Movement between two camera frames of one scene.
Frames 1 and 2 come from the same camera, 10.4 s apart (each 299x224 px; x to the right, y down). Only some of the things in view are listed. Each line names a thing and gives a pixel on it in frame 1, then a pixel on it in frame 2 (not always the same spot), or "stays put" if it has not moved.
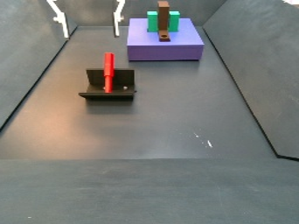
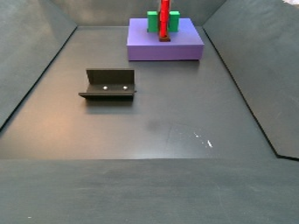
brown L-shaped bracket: [163, 21] stays put
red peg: [108, 70] -> [163, 17]
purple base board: [144, 47] stays put
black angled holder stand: [122, 87] stays put
